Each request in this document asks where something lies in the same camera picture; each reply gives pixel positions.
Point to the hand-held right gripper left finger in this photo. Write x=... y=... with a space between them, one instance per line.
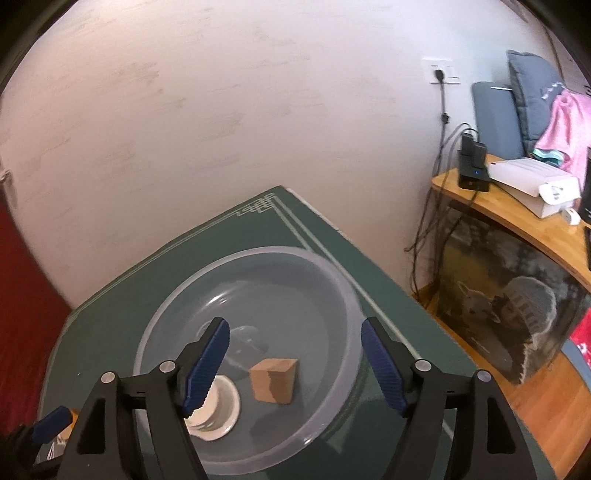
x=205 y=369

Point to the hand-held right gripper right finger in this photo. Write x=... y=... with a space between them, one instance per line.
x=383 y=364

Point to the printed picture panel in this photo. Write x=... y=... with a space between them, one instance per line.
x=489 y=277

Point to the black battery charger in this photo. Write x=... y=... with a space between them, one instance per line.
x=473 y=177

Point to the clear plastic bowl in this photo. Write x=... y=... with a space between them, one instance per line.
x=286 y=295

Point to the teal cloth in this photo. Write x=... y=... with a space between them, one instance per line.
x=547 y=156

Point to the black phone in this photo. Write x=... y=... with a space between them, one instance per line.
x=588 y=249

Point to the curved wooden shelf board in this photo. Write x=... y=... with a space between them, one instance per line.
x=517 y=221

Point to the small white wall fitting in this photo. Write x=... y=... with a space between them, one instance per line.
x=4 y=177

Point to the black thermos bottle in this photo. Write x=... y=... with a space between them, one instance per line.
x=587 y=184

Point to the red printed blanket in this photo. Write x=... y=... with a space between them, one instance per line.
x=581 y=341

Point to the white tape roll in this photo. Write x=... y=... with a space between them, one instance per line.
x=226 y=406

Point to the white wall outlet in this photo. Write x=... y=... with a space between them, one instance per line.
x=450 y=69

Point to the grey quilted pillow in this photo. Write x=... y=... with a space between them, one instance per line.
x=531 y=87

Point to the small white adapter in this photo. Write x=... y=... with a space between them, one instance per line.
x=571 y=216

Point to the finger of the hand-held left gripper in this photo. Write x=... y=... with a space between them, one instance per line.
x=50 y=423

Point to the white cardboard box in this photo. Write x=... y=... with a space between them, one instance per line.
x=526 y=175

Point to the red cloth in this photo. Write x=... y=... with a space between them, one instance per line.
x=23 y=300

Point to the pink blanket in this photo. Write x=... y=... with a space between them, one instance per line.
x=570 y=124

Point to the flat blue-grey cushion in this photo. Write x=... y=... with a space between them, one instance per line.
x=496 y=120

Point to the wooden cube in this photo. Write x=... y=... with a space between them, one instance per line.
x=272 y=381

